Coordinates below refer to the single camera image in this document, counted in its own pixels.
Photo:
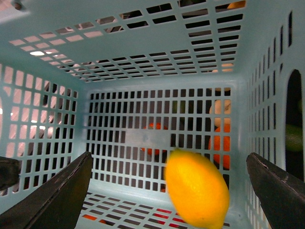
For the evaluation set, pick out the large orange tangerine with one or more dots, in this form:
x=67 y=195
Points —
x=221 y=143

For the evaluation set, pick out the white apple with stem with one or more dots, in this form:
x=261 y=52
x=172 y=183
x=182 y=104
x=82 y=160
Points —
x=221 y=107

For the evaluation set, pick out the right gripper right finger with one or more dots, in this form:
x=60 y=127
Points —
x=282 y=195

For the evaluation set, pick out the light blue shopping basket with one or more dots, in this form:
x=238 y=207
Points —
x=88 y=75

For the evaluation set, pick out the yellow lemon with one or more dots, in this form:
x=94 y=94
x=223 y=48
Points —
x=197 y=189

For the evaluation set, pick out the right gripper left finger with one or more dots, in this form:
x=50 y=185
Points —
x=57 y=203

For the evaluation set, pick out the orange persimmon green leaf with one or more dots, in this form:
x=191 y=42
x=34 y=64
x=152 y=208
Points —
x=152 y=139

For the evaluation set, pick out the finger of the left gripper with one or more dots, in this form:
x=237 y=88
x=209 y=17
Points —
x=9 y=172

